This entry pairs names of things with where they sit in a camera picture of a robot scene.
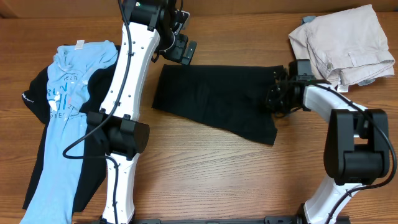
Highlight black t-shirt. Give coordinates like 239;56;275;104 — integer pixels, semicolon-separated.
22;45;120;213
152;65;284;145

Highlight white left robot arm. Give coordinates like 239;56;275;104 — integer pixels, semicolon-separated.
87;0;197;223

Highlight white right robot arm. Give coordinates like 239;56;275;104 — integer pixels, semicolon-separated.
265;80;397;223

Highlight white folded garment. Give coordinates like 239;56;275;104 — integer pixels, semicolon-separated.
289;4;395;93

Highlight blue garment under white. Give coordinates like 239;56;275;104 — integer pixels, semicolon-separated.
300;16;316;25

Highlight black t-shirt under blue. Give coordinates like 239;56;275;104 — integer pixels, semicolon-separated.
22;45;120;213

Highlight light blue t-shirt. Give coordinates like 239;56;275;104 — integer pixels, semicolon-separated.
21;40;118;224

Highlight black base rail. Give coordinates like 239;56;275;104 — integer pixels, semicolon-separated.
130;215;351;224

